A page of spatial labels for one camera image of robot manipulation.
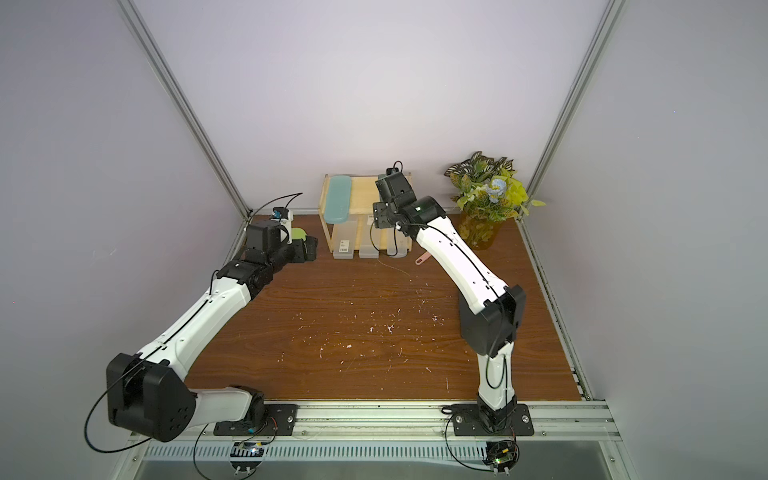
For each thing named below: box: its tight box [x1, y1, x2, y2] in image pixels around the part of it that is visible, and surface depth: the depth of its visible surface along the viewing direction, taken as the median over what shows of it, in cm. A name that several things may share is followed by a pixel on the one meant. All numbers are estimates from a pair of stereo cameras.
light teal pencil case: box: [324, 175, 352, 225], surface depth 97 cm
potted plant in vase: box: [444, 151, 547, 251], surface depth 97 cm
